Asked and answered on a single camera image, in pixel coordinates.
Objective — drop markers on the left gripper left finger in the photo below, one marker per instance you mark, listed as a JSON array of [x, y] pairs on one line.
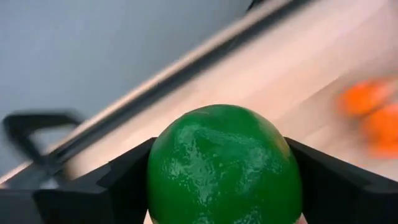
[[118, 193]]

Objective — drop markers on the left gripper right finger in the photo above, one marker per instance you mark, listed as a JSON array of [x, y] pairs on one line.
[[342, 199]]

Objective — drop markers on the orange tangerines with leaf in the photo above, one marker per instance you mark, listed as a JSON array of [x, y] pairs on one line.
[[363, 98]]

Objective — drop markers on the green lime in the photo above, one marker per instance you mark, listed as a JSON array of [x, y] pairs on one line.
[[224, 161]]

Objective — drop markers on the black aluminium table frame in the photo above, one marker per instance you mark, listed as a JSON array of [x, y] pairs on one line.
[[174, 78]]

